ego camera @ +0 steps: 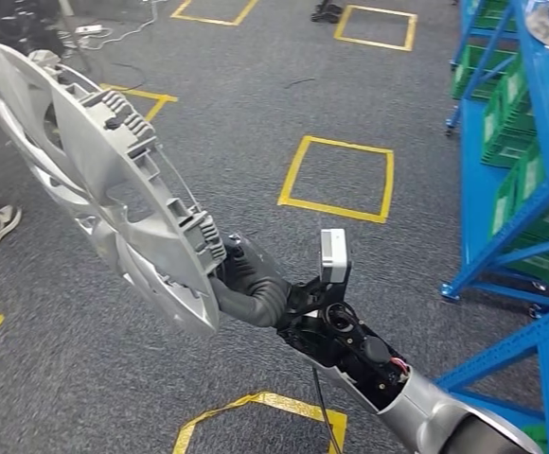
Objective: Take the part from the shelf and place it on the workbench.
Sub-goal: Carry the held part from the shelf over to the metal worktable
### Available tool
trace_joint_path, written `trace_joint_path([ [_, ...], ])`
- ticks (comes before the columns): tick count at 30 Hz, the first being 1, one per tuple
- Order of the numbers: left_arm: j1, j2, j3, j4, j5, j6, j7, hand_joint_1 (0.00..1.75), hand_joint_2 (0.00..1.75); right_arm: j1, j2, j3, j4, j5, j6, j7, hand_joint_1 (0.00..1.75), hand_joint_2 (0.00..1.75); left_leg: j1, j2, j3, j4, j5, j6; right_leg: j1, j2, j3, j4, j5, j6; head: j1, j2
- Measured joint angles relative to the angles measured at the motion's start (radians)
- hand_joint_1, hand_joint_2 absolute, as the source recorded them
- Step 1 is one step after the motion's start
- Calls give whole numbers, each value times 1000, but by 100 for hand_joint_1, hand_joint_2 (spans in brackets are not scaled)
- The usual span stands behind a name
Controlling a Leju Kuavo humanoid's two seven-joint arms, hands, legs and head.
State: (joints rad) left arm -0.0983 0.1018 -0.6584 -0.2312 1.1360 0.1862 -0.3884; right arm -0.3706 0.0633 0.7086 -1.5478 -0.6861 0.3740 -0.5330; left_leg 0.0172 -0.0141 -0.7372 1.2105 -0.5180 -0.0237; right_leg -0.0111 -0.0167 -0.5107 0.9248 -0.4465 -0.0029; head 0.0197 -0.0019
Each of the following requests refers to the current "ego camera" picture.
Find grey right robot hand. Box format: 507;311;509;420
216;232;286;290

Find yellow floor tape square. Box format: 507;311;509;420
172;391;349;454

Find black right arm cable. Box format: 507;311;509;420
311;366;344;454

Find white floor cable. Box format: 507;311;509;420
80;0;162;51

